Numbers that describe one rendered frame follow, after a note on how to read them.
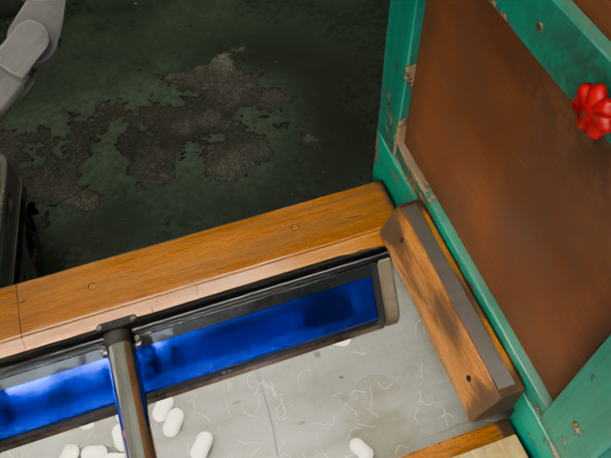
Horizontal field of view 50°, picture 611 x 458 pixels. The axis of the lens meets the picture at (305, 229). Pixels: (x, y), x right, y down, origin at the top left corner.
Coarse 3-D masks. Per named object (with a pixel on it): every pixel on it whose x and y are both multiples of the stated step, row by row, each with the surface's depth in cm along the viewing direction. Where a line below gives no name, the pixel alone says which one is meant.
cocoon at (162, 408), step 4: (164, 400) 86; (168, 400) 86; (172, 400) 86; (156, 404) 86; (160, 404) 85; (164, 404) 85; (168, 404) 86; (172, 404) 86; (156, 408) 85; (160, 408) 85; (164, 408) 85; (168, 408) 86; (156, 412) 85; (160, 412) 85; (164, 412) 85; (168, 412) 86; (156, 416) 85; (160, 416) 85; (164, 416) 85; (156, 420) 85; (160, 420) 85; (164, 420) 85
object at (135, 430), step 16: (112, 320) 54; (128, 320) 54; (112, 336) 52; (128, 336) 52; (112, 352) 51; (128, 352) 51; (112, 368) 50; (128, 368) 50; (112, 384) 50; (128, 384) 49; (128, 400) 49; (144, 400) 49; (128, 416) 48; (144, 416) 48; (128, 432) 47; (144, 432) 47; (128, 448) 47; (144, 448) 47
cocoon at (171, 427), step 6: (168, 414) 85; (174, 414) 84; (180, 414) 85; (168, 420) 84; (174, 420) 84; (180, 420) 85; (168, 426) 84; (174, 426) 84; (180, 426) 85; (168, 432) 83; (174, 432) 84
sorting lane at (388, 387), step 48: (384, 336) 93; (240, 384) 89; (288, 384) 89; (336, 384) 89; (384, 384) 88; (432, 384) 88; (96, 432) 86; (192, 432) 85; (240, 432) 85; (288, 432) 85; (336, 432) 85; (384, 432) 85; (432, 432) 85
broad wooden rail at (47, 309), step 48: (384, 192) 104; (192, 240) 100; (240, 240) 99; (288, 240) 99; (336, 240) 99; (0, 288) 96; (48, 288) 95; (96, 288) 95; (144, 288) 95; (192, 288) 95; (0, 336) 91; (48, 336) 92
